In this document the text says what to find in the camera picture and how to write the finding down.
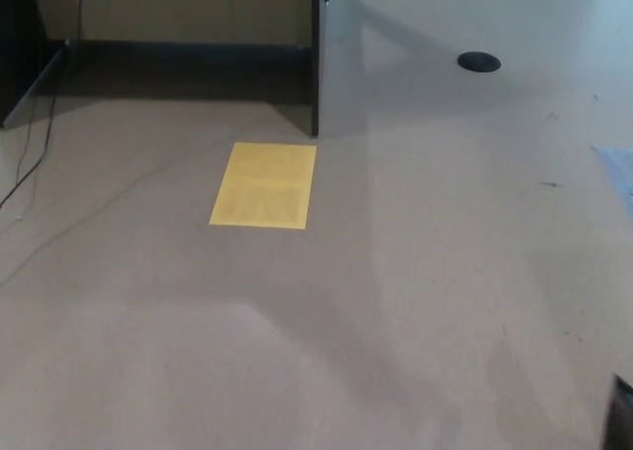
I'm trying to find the yellow paper sheet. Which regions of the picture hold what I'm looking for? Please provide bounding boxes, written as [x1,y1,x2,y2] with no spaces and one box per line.
[208,141,318,230]

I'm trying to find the black round floor cover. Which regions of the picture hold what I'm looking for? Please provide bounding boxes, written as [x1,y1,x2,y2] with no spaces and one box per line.
[457,50,502,73]

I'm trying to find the desk with tan panel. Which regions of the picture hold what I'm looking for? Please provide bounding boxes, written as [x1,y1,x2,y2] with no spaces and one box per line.
[0,0,370,139]

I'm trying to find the clear bluish plastic sheet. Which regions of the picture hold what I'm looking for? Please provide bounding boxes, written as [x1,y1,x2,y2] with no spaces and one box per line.
[590,145,633,202]

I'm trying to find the dark grey furniture corner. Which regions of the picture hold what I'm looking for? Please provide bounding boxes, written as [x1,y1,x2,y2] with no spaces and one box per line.
[600,373,633,450]

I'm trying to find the thin grey cable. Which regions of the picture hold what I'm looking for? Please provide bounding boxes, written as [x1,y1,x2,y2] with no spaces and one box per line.
[0,140,236,289]

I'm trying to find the thin white cable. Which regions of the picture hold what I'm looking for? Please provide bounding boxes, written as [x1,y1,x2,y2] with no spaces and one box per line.
[0,93,41,236]

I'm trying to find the black power cable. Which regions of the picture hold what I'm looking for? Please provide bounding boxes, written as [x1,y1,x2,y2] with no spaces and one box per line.
[0,0,89,210]

